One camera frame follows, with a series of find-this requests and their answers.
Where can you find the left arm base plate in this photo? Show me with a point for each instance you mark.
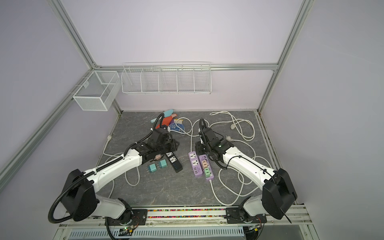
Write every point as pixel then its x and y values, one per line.
pixel 135 217

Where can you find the purple power strip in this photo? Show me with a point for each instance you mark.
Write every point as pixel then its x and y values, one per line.
pixel 205 158
pixel 195 162

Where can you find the white mesh basket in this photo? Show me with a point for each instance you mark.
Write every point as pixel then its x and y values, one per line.
pixel 98 91

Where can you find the aluminium rail front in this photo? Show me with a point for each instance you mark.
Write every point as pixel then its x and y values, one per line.
pixel 296 215

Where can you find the white wire basket wide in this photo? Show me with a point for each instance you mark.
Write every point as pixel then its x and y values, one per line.
pixel 167 78

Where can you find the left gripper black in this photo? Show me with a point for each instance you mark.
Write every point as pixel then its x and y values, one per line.
pixel 173 142

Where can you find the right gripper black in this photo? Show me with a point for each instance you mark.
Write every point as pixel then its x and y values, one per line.
pixel 199 145

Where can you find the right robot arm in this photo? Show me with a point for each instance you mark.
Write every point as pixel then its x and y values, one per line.
pixel 278 192

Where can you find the black power strip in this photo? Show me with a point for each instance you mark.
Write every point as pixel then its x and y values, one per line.
pixel 174 162

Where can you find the red rubber glove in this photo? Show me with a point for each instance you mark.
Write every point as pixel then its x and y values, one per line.
pixel 168 120

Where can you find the teal usb charger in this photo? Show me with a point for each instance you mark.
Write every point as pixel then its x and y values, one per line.
pixel 152 168

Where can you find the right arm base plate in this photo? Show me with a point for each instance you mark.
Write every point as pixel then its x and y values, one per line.
pixel 234 215

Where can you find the green charger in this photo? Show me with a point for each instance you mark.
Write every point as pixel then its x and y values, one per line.
pixel 207 172
pixel 163 163

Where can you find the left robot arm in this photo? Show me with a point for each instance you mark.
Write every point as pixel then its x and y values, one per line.
pixel 79 199

